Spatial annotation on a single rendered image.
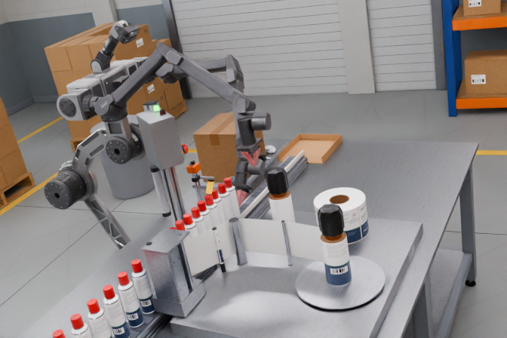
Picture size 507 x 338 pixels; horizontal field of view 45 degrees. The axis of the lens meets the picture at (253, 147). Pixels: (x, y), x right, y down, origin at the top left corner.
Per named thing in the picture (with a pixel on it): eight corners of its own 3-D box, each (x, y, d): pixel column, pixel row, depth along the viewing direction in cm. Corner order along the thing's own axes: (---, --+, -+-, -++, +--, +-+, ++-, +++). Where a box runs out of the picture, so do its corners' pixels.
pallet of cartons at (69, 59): (136, 152, 623) (108, 42, 581) (72, 152, 656) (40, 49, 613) (188, 110, 724) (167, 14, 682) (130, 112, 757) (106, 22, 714)
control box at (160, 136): (161, 171, 225) (149, 124, 218) (146, 158, 240) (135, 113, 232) (185, 162, 229) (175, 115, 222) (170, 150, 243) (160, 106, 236)
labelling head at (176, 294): (185, 318, 207) (168, 254, 197) (155, 311, 213) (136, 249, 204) (206, 293, 218) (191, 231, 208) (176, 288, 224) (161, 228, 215)
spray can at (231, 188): (239, 224, 262) (230, 181, 254) (228, 223, 264) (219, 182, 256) (243, 217, 266) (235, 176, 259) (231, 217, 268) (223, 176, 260)
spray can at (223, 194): (231, 231, 257) (222, 188, 250) (222, 228, 260) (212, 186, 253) (238, 225, 261) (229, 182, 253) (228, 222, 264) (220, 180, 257)
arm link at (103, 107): (176, 40, 258) (162, 32, 249) (192, 62, 253) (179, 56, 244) (106, 110, 268) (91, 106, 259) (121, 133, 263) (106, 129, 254)
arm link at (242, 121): (239, 113, 235) (233, 118, 230) (256, 112, 232) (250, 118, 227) (243, 130, 237) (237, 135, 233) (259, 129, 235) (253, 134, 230)
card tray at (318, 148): (323, 164, 316) (321, 157, 315) (278, 161, 329) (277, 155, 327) (342, 141, 340) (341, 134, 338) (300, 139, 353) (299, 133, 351)
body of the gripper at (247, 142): (262, 142, 239) (259, 124, 236) (251, 152, 230) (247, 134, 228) (248, 142, 242) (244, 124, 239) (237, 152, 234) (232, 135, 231)
